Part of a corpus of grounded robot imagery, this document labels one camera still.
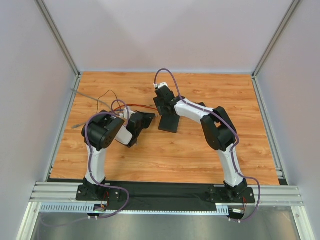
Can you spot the slotted cable duct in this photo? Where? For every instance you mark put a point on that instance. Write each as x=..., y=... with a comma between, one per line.
x=91, y=208

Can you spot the black network switch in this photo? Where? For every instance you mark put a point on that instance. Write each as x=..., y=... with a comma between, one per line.
x=169, y=123

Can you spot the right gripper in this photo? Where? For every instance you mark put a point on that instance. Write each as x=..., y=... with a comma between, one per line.
x=165, y=110

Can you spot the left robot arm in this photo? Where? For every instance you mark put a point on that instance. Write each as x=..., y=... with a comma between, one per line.
x=99, y=132

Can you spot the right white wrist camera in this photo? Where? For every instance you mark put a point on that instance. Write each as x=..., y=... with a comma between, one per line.
x=160, y=85

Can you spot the left aluminium frame post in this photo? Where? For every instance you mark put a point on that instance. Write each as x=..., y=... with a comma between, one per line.
x=57, y=35

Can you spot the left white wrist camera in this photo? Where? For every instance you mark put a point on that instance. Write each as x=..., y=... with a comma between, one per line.
x=126, y=113

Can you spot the front aluminium rail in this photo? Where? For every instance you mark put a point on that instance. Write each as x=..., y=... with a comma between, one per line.
x=65, y=192

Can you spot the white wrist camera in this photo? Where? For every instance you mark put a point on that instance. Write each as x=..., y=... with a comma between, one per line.
x=126, y=113
x=160, y=85

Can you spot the aluminium frame post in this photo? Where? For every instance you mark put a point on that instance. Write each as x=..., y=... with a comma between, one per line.
x=276, y=36
x=57, y=35

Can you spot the right aluminium frame post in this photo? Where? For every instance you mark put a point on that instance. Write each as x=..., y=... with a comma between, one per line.
x=276, y=36

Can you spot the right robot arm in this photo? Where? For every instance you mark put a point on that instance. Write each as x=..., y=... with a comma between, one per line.
x=218, y=129

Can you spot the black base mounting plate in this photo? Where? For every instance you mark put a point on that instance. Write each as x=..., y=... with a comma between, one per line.
x=160, y=196

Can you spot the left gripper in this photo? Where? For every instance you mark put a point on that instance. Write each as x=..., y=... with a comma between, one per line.
x=144, y=120

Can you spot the black power adapter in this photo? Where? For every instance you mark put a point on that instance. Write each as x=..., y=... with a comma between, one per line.
x=200, y=103

